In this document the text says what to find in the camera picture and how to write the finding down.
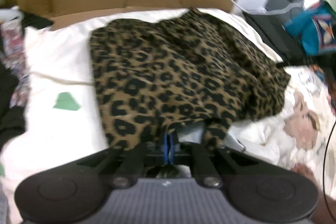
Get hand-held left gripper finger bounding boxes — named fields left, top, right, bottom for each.
left=168, top=133, right=263, bottom=188
left=76, top=133, right=169, bottom=189

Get leopard print garment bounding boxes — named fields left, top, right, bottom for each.
left=89, top=7, right=291, bottom=151

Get folded black garment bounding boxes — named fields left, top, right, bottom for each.
left=243, top=11, right=315, bottom=67

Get teal printed blanket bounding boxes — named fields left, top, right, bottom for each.
left=283, top=1, right=336, bottom=56

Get cream bear print blanket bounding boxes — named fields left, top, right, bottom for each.
left=0, top=7, right=335, bottom=224

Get black cloth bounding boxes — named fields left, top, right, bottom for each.
left=20, top=11, right=54, bottom=29

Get grey neck pillow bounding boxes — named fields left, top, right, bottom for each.
left=0, top=7, right=21, bottom=24

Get thin black cable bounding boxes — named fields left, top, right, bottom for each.
left=322, top=119, right=336, bottom=203

